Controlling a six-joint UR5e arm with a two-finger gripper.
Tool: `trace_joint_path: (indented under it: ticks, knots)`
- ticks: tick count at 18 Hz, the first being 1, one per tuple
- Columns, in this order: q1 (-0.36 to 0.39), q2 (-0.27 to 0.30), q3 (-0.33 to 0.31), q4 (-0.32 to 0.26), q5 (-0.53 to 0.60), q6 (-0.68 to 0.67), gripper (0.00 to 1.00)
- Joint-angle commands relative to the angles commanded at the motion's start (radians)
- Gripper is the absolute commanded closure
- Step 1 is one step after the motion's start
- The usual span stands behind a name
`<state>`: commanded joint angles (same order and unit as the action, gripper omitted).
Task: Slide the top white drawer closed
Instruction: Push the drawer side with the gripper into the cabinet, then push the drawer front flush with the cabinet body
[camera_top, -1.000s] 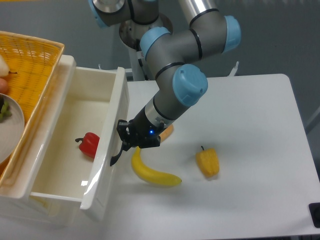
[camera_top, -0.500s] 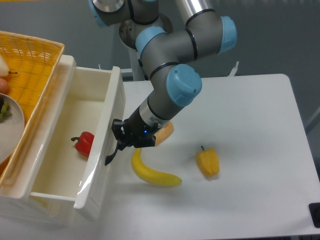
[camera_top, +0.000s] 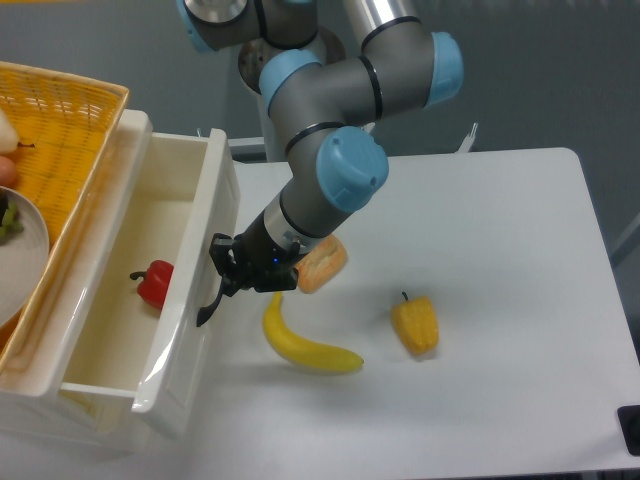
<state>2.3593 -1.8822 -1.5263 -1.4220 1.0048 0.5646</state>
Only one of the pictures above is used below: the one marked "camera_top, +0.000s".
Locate yellow banana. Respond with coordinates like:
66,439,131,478
262,292,364,374

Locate white drawer cabinet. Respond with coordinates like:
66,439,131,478
0,109,201,454

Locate yellow woven basket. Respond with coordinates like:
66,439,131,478
1,62,129,366

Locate white pear in basket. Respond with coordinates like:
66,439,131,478
0,110,20,155

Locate red bell pepper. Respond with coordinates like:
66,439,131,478
129,260,174,310

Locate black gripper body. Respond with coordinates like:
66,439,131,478
235,212,302,290

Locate white top drawer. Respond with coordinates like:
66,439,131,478
60,129,240,438

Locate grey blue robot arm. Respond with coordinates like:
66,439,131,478
177,1,464,296

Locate black corner object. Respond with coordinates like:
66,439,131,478
617,405,640,457

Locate orange croissant pastry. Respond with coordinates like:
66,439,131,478
296,235,348,294

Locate green grapes on plate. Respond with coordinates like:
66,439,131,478
0,194,24,244

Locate yellow bell pepper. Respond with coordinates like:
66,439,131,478
391,291,439,356

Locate white plate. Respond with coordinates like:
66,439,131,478
1,187,49,327

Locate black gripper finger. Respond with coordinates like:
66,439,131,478
253,268,299,293
209,233,245,297

